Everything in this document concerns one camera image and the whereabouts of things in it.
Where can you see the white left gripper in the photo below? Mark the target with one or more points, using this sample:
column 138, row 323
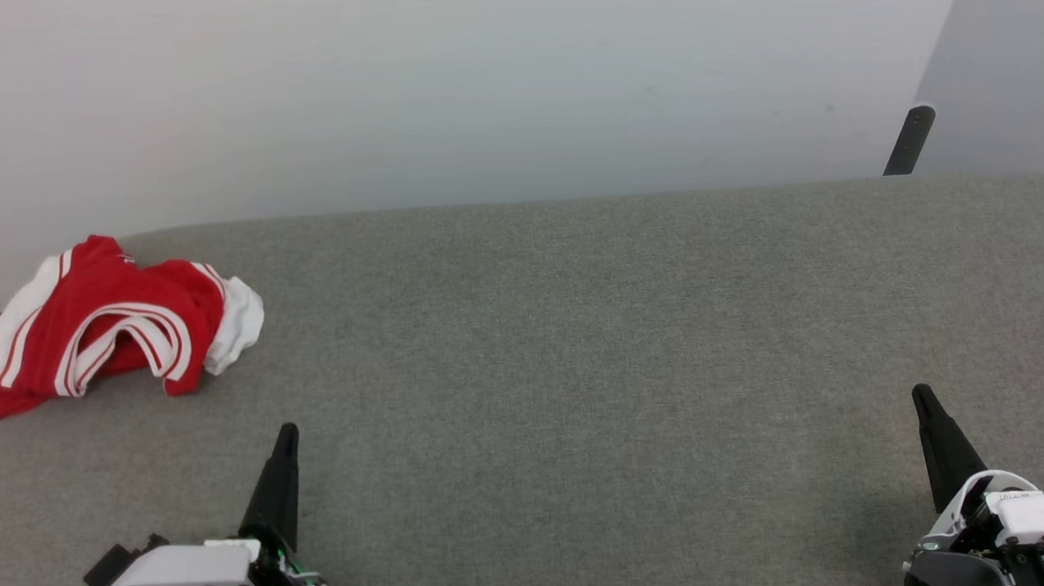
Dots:
column 182, row 574

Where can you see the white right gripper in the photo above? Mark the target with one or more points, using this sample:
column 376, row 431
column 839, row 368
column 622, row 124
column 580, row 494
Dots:
column 1026, row 526

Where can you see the red and white shirt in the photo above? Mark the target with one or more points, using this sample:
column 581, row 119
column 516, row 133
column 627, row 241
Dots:
column 90, row 294

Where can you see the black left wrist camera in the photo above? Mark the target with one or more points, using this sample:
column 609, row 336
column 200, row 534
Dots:
column 115, row 562

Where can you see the black metal post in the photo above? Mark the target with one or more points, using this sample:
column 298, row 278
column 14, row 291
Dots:
column 910, row 139

